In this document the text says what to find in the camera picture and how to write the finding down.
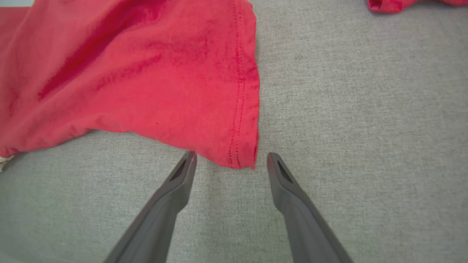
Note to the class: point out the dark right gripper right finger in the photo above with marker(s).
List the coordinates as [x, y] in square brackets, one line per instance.
[307, 226]

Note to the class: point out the red garment with white trim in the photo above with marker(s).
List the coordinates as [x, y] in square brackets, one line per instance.
[387, 5]

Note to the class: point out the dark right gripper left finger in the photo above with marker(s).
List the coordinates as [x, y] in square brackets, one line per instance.
[161, 219]

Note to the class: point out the red garment with number print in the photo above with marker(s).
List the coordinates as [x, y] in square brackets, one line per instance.
[128, 73]

